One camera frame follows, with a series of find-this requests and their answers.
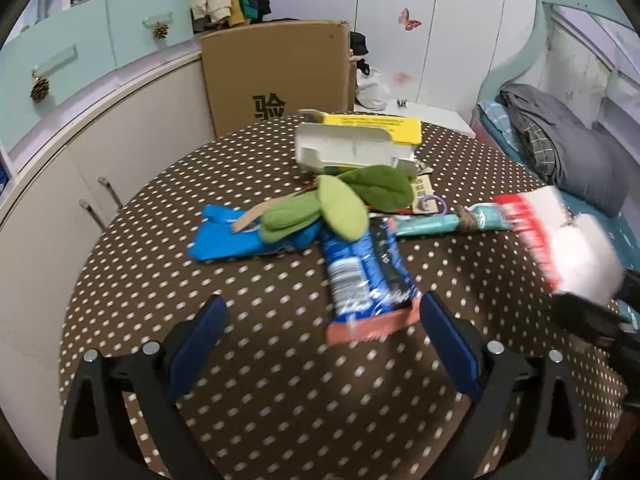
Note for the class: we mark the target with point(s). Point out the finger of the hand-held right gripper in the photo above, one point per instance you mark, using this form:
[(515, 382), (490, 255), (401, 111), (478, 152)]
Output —
[(587, 317)]

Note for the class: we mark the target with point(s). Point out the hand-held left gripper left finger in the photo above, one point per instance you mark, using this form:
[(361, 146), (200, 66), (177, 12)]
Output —
[(199, 345)]

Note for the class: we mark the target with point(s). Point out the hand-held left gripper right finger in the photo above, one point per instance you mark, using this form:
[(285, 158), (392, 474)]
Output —
[(449, 350)]

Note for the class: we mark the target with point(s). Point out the white red snack packet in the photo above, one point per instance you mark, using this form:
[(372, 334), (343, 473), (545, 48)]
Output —
[(565, 245)]

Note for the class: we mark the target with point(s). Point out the blue snack wrapper pink end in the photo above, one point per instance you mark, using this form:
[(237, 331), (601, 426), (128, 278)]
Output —
[(360, 280)]

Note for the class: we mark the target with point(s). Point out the white yellow carton box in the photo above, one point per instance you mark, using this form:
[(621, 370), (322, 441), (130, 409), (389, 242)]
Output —
[(350, 147)]

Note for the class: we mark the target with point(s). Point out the teal long wrapper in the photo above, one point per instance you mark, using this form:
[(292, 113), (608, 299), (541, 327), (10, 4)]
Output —
[(440, 222)]

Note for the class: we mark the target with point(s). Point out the tan wooden stick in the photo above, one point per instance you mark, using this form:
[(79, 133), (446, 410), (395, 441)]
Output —
[(250, 217)]

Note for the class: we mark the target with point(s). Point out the grey blanket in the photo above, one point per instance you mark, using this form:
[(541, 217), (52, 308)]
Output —
[(565, 145)]

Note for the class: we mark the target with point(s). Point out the green plush leaf toy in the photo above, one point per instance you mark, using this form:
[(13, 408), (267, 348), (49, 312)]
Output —
[(345, 200)]

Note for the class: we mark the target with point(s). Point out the white curved cabinet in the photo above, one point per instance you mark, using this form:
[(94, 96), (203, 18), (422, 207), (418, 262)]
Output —
[(60, 220)]

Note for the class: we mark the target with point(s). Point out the white plastic bag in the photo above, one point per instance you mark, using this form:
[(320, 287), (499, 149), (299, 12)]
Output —
[(372, 90)]

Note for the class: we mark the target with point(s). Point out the faint pink butterfly sticker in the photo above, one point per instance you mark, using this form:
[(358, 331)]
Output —
[(401, 78)]

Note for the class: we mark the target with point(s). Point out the large cardboard box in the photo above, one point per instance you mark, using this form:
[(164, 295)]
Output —
[(275, 75)]

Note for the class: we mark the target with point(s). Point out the teal drawer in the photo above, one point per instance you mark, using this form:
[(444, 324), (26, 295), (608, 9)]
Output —
[(65, 95), (145, 30)]

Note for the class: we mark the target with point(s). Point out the pinecone ornament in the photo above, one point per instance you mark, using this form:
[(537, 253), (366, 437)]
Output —
[(40, 90), (160, 31)]

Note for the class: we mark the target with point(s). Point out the black cloth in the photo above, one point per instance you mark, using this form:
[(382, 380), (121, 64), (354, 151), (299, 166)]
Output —
[(358, 47)]

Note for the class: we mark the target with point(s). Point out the teal bed frame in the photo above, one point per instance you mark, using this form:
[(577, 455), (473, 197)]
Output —
[(535, 35)]

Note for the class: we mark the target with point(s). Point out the pink butterfly wall sticker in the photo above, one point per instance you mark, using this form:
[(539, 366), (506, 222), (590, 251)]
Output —
[(409, 19)]

